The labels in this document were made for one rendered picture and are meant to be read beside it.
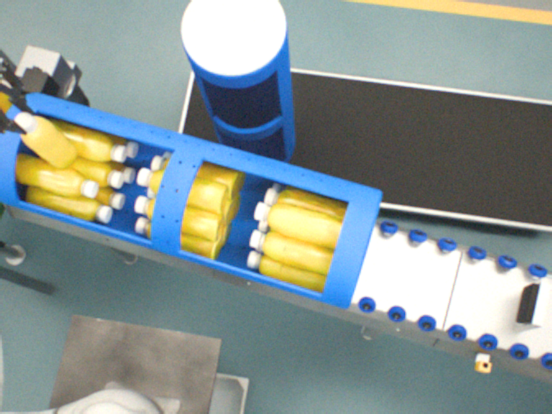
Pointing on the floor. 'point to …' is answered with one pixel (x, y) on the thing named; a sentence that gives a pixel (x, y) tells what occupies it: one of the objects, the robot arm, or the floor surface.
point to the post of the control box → (25, 281)
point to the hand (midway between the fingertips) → (18, 116)
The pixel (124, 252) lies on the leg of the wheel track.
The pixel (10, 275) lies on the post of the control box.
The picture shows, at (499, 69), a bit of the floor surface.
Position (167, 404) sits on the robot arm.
